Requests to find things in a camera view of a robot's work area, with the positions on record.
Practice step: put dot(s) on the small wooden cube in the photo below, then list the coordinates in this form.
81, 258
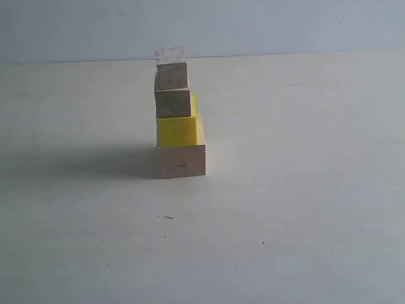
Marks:
172, 72

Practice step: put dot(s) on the medium wooden cube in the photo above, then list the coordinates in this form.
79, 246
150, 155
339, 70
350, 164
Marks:
171, 103

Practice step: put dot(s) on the yellow cube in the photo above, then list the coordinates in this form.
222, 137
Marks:
178, 131

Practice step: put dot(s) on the large light wooden cube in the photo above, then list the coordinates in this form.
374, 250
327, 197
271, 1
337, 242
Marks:
184, 161

